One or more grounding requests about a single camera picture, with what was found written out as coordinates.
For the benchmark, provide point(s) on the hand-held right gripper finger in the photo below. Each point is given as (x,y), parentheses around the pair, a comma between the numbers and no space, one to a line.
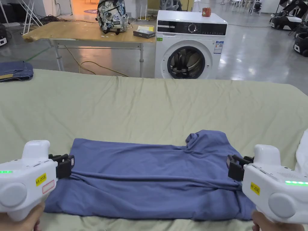
(235,168)

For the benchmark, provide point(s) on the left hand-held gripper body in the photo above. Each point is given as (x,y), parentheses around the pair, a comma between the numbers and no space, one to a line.
(26,178)

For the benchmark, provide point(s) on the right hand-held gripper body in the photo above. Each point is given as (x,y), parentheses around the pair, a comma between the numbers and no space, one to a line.
(272,185)

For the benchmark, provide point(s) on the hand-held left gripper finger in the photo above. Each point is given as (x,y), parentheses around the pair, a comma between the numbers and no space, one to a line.
(65,167)

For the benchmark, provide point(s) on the blue shirt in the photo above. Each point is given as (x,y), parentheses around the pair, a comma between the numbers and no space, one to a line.
(149,175)

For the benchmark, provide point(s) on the person's right hand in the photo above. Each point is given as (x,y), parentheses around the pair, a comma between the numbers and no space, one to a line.
(272,225)

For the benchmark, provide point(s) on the person's left hand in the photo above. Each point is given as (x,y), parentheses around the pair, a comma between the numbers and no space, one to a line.
(19,222)

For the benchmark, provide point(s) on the white cloth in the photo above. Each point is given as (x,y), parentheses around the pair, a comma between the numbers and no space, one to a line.
(303,154)

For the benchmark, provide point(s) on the bed with pale green sheet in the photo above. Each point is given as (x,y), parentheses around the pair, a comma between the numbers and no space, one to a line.
(144,105)

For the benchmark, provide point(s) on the folded blue jeans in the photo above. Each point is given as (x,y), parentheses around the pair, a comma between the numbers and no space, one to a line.
(15,71)

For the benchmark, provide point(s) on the white washing machine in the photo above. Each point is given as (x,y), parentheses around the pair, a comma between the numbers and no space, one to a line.
(192,45)

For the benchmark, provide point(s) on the black mobile robot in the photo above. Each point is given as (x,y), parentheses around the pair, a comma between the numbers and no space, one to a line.
(286,18)
(302,42)

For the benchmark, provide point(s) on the white metal frame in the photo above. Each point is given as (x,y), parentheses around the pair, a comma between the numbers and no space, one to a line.
(30,14)

